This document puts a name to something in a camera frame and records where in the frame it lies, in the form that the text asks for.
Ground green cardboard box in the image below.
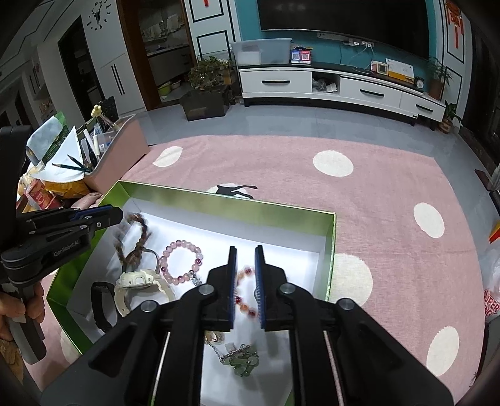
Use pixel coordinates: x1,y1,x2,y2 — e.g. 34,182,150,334
46,180,337,406

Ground dark planter box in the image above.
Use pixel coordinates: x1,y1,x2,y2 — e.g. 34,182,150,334
180,88,231,121

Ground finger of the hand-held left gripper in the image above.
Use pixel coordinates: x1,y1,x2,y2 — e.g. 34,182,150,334
33,213,124,240
17,205,123,232

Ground red wall hanging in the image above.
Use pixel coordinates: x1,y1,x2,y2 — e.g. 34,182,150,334
445,0,466,50

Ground black wristband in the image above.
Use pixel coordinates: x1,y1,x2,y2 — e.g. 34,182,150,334
91,282,118,333

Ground person's left hand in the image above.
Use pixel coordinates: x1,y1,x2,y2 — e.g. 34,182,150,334
0,287,46,341

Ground pink storage bin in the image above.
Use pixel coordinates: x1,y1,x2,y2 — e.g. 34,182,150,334
83,113,150,194

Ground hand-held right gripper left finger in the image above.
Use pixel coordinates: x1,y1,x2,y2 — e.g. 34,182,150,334
41,246,238,406

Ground white wardrobe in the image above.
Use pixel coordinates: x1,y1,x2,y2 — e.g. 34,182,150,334
96,51,146,114

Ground silver bangle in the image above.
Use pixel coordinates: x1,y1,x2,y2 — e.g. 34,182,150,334
122,247,161,274

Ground white plastic bag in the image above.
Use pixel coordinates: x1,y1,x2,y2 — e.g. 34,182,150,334
478,242,500,325

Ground brown braided bracelet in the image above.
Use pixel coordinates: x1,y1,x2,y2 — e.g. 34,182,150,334
113,213,153,270

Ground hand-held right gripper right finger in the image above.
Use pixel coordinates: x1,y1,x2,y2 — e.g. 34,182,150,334
254,245,454,406

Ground dusty pink cloth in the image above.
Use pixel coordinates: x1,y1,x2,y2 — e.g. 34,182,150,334
64,192,103,212

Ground black wall clock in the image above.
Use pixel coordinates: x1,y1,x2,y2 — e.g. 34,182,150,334
85,0,116,30

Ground yellow snack bag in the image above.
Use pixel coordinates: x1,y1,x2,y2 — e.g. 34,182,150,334
43,180,93,198

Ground white paper sheet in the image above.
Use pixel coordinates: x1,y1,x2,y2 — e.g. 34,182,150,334
43,126,86,183

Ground green jade bracelet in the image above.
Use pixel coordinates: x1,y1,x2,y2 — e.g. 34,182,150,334
219,343,261,379

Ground red snack packet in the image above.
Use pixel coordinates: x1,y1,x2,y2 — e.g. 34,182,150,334
23,180,63,212

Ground cream wrist watch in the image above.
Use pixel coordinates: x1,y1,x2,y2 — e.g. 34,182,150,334
114,269,177,318

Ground black television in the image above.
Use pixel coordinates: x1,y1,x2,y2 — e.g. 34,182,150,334
256,0,431,60

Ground orange red bead bracelet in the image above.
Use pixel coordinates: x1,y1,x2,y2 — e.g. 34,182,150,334
234,266,261,318

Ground potted plant in brown pot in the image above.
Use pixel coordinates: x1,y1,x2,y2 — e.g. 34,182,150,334
427,57,454,101

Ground gold pendant necklace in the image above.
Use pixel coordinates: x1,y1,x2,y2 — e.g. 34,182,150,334
203,331,228,366

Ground white TV cabinet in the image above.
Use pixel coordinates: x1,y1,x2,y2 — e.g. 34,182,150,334
237,64,447,128

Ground small floor potted plant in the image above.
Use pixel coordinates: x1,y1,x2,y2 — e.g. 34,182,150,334
437,101,464,134

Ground desk calendar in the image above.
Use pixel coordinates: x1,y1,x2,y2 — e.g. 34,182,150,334
385,58,416,84

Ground white power strip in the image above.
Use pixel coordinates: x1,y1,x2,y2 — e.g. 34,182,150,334
317,32,376,48

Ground clear plastic storage bin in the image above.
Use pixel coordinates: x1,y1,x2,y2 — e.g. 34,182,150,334
230,38,293,66

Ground leafy potted plant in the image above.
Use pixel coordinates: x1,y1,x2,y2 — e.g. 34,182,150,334
188,56,235,93

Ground green wash basin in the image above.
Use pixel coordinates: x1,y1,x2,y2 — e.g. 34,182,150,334
157,80,183,97

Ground pink dotted rug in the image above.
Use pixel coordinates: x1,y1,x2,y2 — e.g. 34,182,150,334
0,135,493,406

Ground pink bead bracelet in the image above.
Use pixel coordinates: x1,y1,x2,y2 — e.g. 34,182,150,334
159,239,205,286

